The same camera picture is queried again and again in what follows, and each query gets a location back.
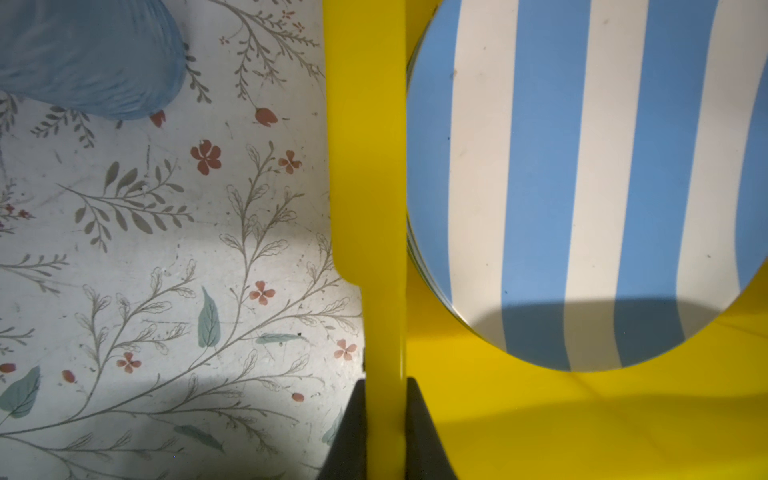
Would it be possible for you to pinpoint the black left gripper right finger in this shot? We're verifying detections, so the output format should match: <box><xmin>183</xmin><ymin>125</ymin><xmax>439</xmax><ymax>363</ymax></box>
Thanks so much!
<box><xmin>405</xmin><ymin>377</ymin><xmax>457</xmax><ymax>480</ymax></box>

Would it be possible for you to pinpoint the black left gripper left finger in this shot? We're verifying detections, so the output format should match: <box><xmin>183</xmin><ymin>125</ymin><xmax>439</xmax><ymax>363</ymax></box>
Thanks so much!
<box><xmin>317</xmin><ymin>379</ymin><xmax>367</xmax><ymax>480</ymax></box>

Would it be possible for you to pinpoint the yellow plastic bin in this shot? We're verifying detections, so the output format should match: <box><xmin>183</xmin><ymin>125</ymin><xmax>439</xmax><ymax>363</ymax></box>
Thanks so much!
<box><xmin>322</xmin><ymin>1</ymin><xmax>767</xmax><ymax>479</ymax></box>

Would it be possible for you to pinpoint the floral patterned table mat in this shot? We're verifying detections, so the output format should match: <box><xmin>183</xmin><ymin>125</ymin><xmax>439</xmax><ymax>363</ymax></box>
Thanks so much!
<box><xmin>1</xmin><ymin>1</ymin><xmax>363</xmax><ymax>479</ymax></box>

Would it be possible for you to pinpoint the frosted blue plastic cup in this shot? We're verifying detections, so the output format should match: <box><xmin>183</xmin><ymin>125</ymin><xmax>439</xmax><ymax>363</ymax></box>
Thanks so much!
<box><xmin>1</xmin><ymin>1</ymin><xmax>186</xmax><ymax>120</ymax></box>

